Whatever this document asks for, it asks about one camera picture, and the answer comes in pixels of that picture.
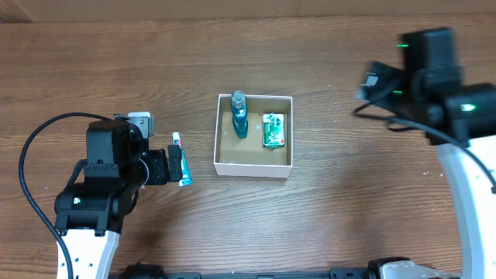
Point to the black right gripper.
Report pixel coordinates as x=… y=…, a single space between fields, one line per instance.
x=369 y=90

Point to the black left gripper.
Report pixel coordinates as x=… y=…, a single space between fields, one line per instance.
x=160 y=171

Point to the teal toothpaste tube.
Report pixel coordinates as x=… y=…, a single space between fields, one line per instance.
x=186 y=174

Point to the blue Listerine mouthwash bottle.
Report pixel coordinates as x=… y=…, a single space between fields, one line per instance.
x=239 y=113

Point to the green soap packet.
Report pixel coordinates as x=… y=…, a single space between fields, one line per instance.
x=273 y=134

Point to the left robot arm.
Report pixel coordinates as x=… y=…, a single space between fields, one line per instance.
x=101 y=191

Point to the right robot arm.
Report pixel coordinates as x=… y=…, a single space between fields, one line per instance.
x=428 y=94

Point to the white open cardboard box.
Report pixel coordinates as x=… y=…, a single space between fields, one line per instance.
x=249 y=157

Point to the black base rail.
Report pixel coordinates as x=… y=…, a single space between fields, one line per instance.
x=271 y=274

